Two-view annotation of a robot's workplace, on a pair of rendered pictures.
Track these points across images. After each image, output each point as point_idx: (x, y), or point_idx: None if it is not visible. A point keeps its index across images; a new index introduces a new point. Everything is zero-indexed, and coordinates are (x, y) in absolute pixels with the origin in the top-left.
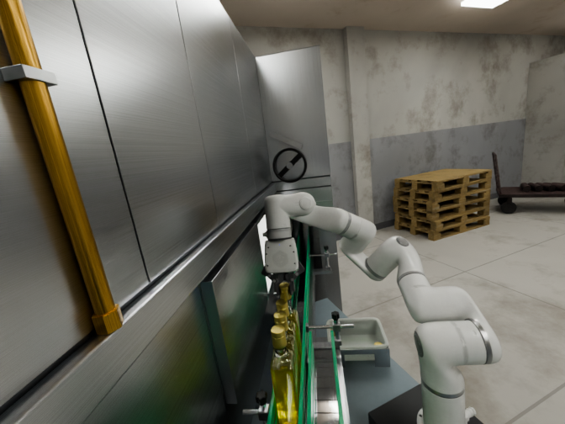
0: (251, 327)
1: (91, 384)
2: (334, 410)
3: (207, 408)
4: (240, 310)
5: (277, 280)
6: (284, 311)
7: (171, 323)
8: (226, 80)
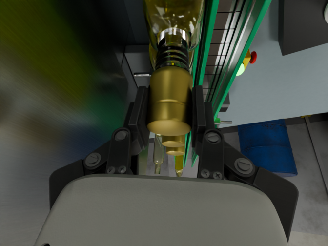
0: (73, 24)
1: None
2: (231, 26)
3: (122, 126)
4: (82, 132)
5: (139, 141)
6: (181, 142)
7: None
8: None
